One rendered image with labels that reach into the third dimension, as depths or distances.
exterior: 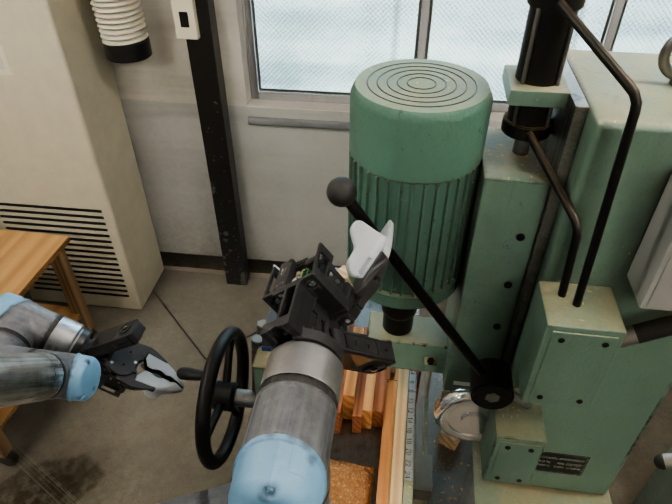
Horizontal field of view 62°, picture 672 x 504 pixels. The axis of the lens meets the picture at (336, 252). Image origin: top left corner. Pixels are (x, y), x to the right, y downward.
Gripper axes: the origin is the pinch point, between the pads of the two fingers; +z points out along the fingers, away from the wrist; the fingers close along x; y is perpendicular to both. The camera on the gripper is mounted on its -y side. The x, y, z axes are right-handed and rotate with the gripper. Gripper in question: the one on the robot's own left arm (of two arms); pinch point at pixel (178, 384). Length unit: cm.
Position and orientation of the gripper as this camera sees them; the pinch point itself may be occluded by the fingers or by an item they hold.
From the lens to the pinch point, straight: 114.4
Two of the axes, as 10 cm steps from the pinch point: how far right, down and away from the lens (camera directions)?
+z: 8.5, 4.7, 2.3
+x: -1.6, 6.5, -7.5
